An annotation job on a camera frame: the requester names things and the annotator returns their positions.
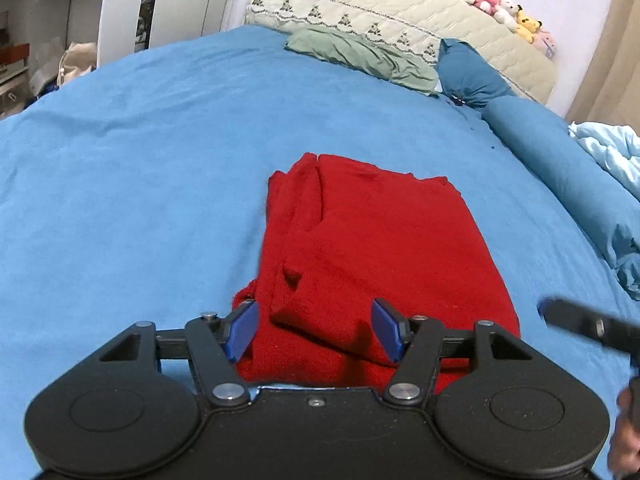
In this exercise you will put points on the light blue blanket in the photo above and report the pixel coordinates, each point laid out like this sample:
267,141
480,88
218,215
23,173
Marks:
610,150

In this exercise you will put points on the dark blue pillow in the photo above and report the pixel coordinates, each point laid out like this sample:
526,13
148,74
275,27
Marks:
470,77

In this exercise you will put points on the green pillow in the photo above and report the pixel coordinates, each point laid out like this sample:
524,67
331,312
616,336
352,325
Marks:
360,55

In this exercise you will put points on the white wardrobe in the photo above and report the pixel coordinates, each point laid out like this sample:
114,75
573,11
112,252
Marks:
195,0

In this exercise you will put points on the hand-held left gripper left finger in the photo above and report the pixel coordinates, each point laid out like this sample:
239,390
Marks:
242,332

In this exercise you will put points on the red knit sweater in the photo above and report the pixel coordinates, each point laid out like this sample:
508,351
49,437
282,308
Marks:
380,240

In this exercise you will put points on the row of plush toys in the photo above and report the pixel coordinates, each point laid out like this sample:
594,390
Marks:
492,2

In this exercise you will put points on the person's right hand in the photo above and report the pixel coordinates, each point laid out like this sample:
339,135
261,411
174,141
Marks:
627,445

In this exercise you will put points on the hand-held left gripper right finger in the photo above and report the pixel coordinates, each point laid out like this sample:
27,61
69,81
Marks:
387,330

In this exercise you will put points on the cream tote bag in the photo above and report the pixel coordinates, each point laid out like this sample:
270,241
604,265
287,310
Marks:
77,62

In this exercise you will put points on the blue duvet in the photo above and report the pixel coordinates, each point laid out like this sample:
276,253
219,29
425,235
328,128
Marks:
565,170

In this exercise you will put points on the white desk shelf unit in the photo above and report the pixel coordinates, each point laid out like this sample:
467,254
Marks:
60,0

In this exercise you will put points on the beige curtain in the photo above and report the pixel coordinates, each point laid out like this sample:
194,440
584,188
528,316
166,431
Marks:
610,60

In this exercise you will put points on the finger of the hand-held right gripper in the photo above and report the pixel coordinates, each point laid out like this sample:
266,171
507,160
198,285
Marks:
580,317

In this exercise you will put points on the small dark object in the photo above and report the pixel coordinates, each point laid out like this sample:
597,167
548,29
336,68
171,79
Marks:
459,100

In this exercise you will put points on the cream quilted headboard cover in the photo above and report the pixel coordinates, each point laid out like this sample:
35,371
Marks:
390,5

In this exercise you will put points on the blue bed sheet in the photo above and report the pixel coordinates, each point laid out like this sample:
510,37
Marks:
135,185

